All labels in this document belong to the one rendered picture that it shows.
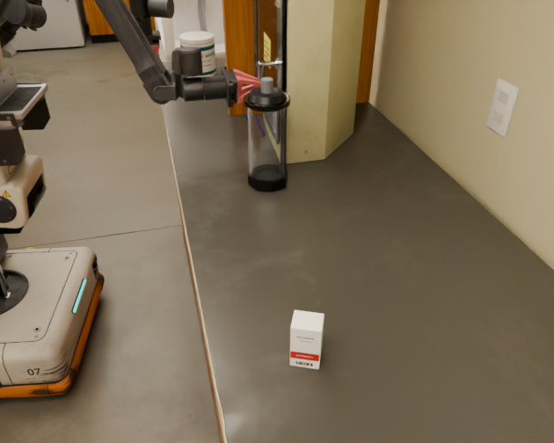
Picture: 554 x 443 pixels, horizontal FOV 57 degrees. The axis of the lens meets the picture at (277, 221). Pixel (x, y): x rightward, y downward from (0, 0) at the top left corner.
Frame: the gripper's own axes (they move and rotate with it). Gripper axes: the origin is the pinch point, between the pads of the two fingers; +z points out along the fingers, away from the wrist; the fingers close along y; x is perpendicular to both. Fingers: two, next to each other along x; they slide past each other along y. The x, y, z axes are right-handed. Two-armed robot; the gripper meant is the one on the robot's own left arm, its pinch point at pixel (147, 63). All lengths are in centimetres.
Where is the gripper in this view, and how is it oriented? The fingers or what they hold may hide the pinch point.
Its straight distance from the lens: 171.5
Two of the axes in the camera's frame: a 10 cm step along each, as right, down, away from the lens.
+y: 9.7, -1.3, 2.2
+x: -2.5, -5.6, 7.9
